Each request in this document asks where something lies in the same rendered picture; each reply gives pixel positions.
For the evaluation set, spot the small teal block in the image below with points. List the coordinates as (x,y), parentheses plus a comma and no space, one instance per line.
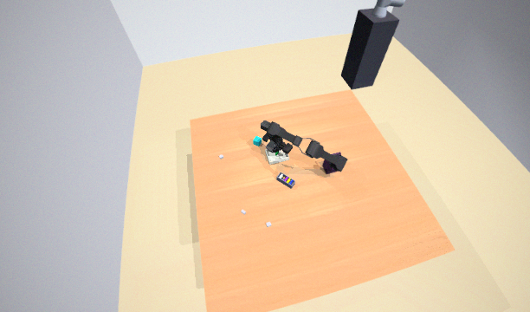
(257,141)

